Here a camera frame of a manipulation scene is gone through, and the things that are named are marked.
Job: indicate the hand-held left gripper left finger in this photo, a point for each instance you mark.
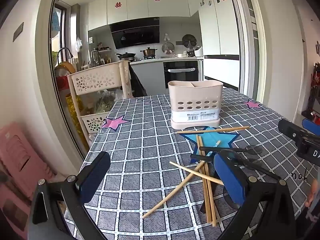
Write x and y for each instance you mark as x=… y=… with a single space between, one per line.
x=95 y=177

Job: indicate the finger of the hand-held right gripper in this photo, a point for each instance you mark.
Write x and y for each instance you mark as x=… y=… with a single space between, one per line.
x=291 y=130
x=311 y=128

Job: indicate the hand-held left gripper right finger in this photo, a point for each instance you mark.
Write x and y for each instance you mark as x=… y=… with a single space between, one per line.
x=228 y=180

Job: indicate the blue patterned chopstick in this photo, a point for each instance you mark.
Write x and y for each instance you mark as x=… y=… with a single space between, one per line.
x=218 y=143

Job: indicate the beige plastic utensil holder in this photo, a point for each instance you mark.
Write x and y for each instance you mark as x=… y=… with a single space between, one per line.
x=195 y=110

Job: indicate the person's right hand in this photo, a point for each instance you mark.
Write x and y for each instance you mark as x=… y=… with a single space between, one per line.
x=311 y=195

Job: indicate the grey checkered tablecloth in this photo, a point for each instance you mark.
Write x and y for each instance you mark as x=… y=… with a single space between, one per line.
x=140 y=155

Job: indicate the gold patterned bag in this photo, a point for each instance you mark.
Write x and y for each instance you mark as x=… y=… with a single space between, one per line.
x=73 y=112

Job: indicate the green vegetables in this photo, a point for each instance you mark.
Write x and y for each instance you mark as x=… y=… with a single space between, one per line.
x=102 y=102

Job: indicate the pink plastic stool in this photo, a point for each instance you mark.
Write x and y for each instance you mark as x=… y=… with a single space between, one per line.
x=17 y=155

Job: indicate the beige plastic storage cart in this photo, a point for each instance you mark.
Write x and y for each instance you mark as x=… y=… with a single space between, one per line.
x=95 y=80

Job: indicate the red plastic basin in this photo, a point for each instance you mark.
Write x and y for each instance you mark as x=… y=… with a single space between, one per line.
x=62 y=83

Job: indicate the black bag on trolley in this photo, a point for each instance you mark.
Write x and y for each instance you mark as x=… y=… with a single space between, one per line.
x=137 y=85

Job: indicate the grey kitchen counter cabinet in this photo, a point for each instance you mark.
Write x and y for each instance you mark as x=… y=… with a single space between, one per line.
x=147 y=77

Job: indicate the black built-in oven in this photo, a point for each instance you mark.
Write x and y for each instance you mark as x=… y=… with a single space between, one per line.
x=180 y=77

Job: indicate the glass jar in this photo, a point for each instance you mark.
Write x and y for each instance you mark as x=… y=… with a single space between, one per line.
x=95 y=58

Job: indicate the white rice cooker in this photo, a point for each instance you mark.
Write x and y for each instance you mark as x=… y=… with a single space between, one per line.
x=198 y=51

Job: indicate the green plastic basket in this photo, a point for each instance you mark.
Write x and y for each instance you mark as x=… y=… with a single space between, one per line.
x=55 y=58

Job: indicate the black wok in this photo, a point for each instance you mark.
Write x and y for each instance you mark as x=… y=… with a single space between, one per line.
x=126 y=55

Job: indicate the metal kitchen faucet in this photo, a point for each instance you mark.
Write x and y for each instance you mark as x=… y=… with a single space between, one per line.
x=65 y=50

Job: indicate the hanging plastic bag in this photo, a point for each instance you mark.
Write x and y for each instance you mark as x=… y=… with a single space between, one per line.
x=79 y=45

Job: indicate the large round hanging rack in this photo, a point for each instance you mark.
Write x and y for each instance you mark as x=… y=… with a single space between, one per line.
x=189 y=40

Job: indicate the copper cooking pot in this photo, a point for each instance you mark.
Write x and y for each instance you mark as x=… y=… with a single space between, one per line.
x=148 y=52

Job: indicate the small round hanging rack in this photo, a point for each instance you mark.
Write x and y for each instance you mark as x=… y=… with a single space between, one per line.
x=168 y=48

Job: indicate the black range hood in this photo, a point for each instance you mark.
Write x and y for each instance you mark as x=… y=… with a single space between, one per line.
x=135 y=35

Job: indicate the grey wall switch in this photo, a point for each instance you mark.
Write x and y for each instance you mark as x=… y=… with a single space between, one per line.
x=18 y=31

